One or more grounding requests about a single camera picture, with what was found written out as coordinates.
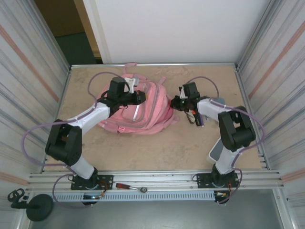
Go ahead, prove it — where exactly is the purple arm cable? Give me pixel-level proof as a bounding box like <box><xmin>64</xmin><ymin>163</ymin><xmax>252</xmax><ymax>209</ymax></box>
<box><xmin>183</xmin><ymin>76</ymin><xmax>266</xmax><ymax>205</ymax></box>
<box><xmin>21</xmin><ymin>71</ymin><xmax>131</xmax><ymax>209</ymax></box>

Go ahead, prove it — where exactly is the black marker orange cap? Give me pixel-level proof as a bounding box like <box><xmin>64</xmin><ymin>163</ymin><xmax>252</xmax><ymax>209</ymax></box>
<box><xmin>192</xmin><ymin>110</ymin><xmax>202</xmax><ymax>127</ymax></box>

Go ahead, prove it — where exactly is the aluminium back rail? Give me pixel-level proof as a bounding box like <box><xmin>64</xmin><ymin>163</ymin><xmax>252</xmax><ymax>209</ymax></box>
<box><xmin>70</xmin><ymin>62</ymin><xmax>239</xmax><ymax>70</ymax></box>

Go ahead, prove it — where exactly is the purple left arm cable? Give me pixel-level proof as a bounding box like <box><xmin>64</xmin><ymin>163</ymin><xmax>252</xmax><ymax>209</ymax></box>
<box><xmin>21</xmin><ymin>71</ymin><xmax>131</xmax><ymax>209</ymax></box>

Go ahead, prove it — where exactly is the grey slotted cable duct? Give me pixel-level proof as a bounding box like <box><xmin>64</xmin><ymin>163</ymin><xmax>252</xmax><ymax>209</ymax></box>
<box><xmin>58</xmin><ymin>192</ymin><xmax>215</xmax><ymax>202</ymax></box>

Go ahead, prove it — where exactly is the black round base stand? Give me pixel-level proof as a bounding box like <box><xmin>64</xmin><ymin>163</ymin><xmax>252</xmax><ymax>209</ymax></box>
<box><xmin>7</xmin><ymin>188</ymin><xmax>54</xmax><ymax>222</ymax></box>

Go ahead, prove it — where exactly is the pink backpack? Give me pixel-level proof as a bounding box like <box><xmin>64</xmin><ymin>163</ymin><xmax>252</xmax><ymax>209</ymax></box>
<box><xmin>96</xmin><ymin>62</ymin><xmax>181</xmax><ymax>135</ymax></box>

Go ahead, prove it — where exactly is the red handled ratchet wrench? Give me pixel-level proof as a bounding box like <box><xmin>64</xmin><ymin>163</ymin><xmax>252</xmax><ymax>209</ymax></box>
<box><xmin>116</xmin><ymin>182</ymin><xmax>148</xmax><ymax>193</ymax></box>

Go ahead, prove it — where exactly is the aluminium front rail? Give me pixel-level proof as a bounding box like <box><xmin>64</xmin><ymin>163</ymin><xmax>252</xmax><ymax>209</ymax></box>
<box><xmin>28</xmin><ymin>169</ymin><xmax>285</xmax><ymax>191</ymax></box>

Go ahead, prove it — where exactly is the white door frame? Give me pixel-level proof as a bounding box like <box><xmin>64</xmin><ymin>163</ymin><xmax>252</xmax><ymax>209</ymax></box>
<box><xmin>82</xmin><ymin>0</ymin><xmax>112</xmax><ymax>64</ymax></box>

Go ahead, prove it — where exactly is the aluminium side rail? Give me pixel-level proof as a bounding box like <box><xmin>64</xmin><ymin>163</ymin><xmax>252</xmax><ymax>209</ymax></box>
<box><xmin>42</xmin><ymin>65</ymin><xmax>72</xmax><ymax>172</ymax></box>
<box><xmin>234</xmin><ymin>63</ymin><xmax>270</xmax><ymax>170</ymax></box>

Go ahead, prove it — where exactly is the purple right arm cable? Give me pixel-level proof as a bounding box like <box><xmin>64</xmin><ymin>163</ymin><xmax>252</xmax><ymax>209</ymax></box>
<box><xmin>183</xmin><ymin>76</ymin><xmax>266</xmax><ymax>205</ymax></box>

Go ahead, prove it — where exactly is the white flat box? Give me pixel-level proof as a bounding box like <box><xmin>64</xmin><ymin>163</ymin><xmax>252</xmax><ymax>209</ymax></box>
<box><xmin>208</xmin><ymin>140</ymin><xmax>226</xmax><ymax>164</ymax></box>

